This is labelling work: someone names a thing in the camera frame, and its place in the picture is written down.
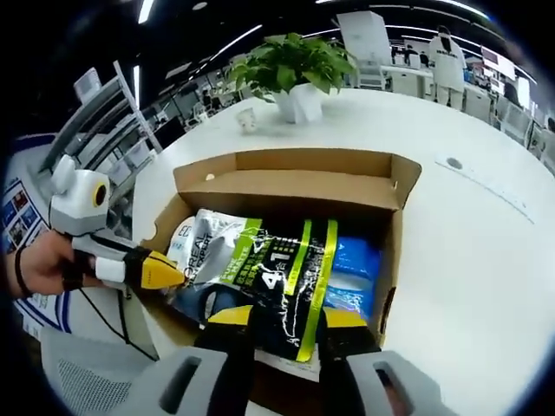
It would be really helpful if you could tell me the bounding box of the blue plastic soft packet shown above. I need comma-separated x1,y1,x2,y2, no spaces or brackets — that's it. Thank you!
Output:
323,236,383,321

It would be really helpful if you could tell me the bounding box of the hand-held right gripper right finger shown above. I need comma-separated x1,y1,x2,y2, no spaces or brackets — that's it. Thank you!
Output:
317,308,459,416

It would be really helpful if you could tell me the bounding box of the grey storage shelf rack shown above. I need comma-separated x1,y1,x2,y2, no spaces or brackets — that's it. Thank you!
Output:
38,60,164,237

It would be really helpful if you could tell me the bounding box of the green plant in white pot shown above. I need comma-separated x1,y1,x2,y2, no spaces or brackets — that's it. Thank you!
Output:
227,32,359,125

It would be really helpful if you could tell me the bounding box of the pink display screen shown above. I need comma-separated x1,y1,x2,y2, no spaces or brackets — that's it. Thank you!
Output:
480,45,517,81

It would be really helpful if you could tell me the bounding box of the grey mesh office chair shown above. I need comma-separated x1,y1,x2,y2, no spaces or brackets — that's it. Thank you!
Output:
36,298,174,416

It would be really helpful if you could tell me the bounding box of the black wristband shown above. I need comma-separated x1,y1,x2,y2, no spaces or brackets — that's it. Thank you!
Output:
12,249,34,300

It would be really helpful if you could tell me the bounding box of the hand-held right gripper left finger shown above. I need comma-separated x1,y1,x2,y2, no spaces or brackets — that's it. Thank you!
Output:
125,304,257,416

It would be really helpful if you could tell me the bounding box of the white office chair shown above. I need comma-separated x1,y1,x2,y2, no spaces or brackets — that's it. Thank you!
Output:
357,58,387,88
535,125,555,174
498,101,535,146

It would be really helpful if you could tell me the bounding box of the black green silver soft pouch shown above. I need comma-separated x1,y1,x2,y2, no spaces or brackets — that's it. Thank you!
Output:
171,207,340,363

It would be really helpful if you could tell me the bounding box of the brown cardboard shoe box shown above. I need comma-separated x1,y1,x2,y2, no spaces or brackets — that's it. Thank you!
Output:
140,147,422,415

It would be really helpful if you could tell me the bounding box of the person's left hand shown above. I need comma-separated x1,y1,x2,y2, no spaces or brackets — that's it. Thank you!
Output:
20,229,97,298

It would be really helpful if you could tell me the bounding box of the black cable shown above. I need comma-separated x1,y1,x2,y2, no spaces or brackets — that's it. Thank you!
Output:
80,285,160,363

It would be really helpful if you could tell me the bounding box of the small translucent cup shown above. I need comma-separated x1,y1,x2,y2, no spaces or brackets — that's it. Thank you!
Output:
236,107,258,133

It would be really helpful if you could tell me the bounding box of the blue white wall poster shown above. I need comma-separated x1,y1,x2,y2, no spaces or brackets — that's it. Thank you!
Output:
2,142,73,335

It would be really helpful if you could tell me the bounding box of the black computer monitor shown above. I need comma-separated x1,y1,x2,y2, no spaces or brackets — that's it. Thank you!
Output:
153,116,187,148

